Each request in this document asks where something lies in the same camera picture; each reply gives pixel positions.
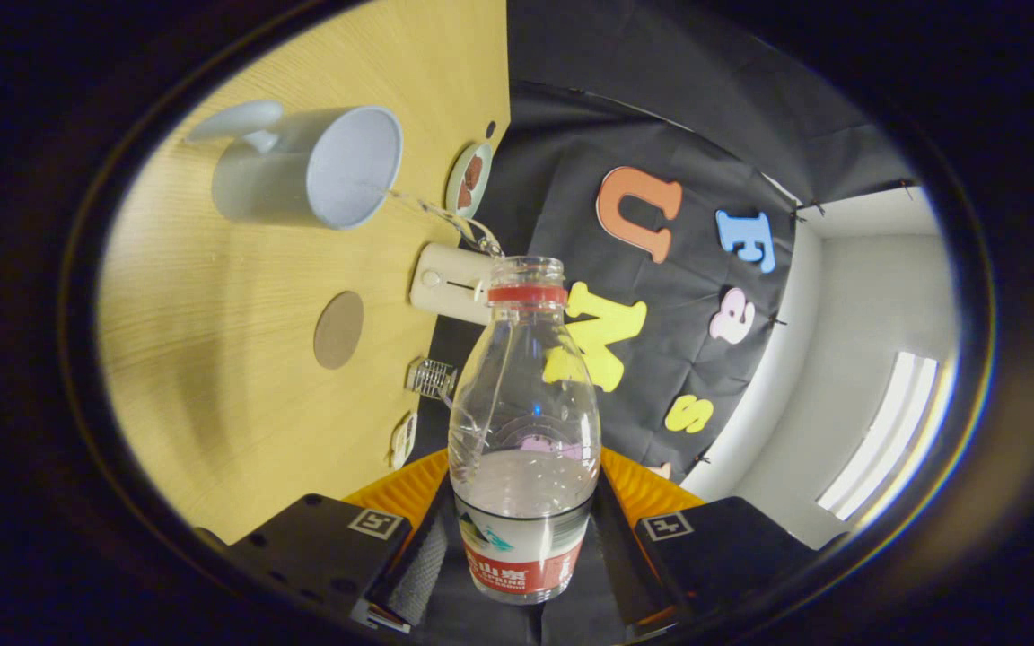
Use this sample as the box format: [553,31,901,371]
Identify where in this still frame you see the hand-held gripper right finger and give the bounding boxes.
[595,447,819,633]

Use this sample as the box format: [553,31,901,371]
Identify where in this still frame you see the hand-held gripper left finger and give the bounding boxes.
[230,449,460,633]

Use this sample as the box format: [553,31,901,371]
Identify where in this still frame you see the clear plastic bottle red label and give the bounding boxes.
[448,256,603,605]

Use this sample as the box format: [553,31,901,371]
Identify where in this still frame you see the round brown coaster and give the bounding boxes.
[313,290,365,371]

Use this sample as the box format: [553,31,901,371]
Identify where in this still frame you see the white cup with handle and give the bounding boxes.
[187,100,404,231]

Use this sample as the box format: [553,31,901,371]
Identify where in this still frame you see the white divided dish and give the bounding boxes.
[389,411,417,469]

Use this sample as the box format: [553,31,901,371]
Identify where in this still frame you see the long ceiling light panel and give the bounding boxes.
[818,352,958,526]

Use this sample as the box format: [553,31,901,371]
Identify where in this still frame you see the wooden table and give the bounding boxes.
[97,0,511,546]

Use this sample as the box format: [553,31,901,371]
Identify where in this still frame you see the white toaster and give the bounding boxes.
[409,242,495,326]

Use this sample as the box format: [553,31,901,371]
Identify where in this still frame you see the pale green plate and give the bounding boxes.
[444,142,494,219]

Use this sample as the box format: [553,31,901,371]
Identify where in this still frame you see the brown cookies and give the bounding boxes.
[456,154,485,209]

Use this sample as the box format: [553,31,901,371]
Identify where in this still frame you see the black backdrop cloth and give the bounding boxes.
[409,0,917,485]

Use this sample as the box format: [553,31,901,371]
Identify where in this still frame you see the small metal wire basket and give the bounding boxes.
[406,359,458,402]

